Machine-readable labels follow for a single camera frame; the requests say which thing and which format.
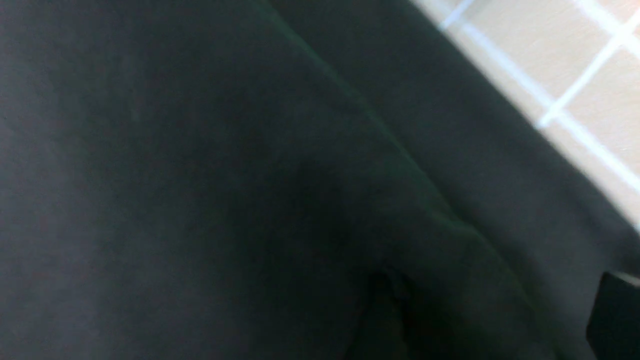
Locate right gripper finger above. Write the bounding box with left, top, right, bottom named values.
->
left=586, top=272, right=640, bottom=360

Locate beige checkered tablecloth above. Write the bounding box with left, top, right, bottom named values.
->
left=415, top=0, right=640, bottom=225

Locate dark gray long-sleeved shirt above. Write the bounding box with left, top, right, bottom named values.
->
left=1, top=0, right=639, bottom=360

